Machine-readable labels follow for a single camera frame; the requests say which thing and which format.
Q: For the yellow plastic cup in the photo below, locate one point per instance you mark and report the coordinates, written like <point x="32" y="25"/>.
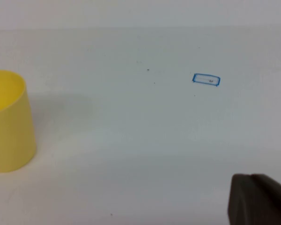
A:
<point x="9" y="131"/>

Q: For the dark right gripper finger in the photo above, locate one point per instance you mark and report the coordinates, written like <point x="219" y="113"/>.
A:
<point x="260" y="201"/>

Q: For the blue rectangle outline marking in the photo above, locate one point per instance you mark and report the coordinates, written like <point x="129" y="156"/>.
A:
<point x="194" y="79"/>

